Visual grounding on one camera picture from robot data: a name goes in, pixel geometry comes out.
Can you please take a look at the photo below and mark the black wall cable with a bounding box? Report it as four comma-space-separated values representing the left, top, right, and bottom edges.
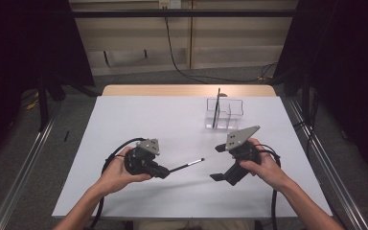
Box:
164, 16, 279, 85

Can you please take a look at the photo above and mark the black horizontal frame bar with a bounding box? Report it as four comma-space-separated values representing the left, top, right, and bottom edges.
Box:
71, 9, 297, 19

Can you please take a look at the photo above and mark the white table cover sheet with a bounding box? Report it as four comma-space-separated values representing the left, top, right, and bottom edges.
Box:
51, 95, 334, 220

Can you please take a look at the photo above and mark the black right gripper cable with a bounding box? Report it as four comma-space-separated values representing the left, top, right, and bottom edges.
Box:
254, 144, 283, 230

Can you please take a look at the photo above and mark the black pen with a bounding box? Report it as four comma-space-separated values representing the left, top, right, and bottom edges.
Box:
212, 87, 221, 129

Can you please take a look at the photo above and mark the metal floor rail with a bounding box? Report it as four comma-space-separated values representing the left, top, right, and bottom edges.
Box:
0, 104, 62, 230
287, 97, 368, 230

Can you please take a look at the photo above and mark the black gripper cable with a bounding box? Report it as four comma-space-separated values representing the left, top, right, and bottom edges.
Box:
254, 144, 283, 230
89, 136, 148, 230

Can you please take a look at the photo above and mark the black stand post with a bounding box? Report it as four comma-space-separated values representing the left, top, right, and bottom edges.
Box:
36, 76, 50, 132

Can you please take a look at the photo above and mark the black curtain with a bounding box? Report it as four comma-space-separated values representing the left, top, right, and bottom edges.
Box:
271, 0, 368, 185
0, 0, 96, 167

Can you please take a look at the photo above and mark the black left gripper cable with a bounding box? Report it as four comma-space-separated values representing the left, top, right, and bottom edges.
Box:
89, 136, 148, 230

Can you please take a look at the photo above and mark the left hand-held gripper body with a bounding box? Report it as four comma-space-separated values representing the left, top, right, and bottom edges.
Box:
124, 138, 161, 176

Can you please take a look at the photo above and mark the wooden table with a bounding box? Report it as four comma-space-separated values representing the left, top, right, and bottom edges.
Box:
101, 83, 278, 98

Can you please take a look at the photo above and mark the person's right hand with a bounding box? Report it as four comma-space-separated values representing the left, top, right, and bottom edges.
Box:
238, 137, 289, 194

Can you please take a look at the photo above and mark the white wall outlet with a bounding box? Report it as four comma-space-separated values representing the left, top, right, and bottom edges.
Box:
158, 0, 183, 10

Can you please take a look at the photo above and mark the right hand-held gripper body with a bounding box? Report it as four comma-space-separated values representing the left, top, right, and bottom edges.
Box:
224, 125, 264, 166

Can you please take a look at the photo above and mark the person's left hand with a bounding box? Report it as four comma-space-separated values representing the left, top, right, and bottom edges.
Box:
96, 146, 153, 196

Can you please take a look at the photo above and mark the clear plastic organizer box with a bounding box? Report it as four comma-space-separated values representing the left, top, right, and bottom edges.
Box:
204, 97, 245, 131

